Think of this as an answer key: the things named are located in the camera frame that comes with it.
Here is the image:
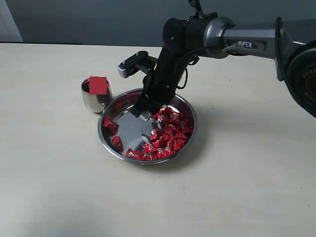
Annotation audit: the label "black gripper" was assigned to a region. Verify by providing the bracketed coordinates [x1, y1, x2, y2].
[132, 46, 198, 118]

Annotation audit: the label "round stainless steel plate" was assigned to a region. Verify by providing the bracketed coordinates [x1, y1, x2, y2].
[98, 88, 198, 165]

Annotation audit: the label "red candy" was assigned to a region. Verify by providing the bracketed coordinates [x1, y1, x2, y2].
[179, 118, 193, 134]
[113, 135, 123, 152]
[87, 76, 109, 95]
[125, 148, 142, 160]
[103, 117, 119, 130]

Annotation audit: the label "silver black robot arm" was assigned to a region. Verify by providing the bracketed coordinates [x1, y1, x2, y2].
[131, 14, 316, 117]

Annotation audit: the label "stainless steel cup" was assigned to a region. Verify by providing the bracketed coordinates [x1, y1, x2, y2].
[81, 78, 113, 113]

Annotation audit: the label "red wrapped candy bottom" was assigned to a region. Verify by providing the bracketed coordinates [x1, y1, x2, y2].
[125, 148, 142, 160]

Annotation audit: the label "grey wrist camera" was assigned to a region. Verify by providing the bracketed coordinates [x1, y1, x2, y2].
[118, 51, 158, 79]

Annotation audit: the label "black cable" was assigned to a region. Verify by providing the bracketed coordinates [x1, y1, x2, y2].
[176, 0, 218, 89]

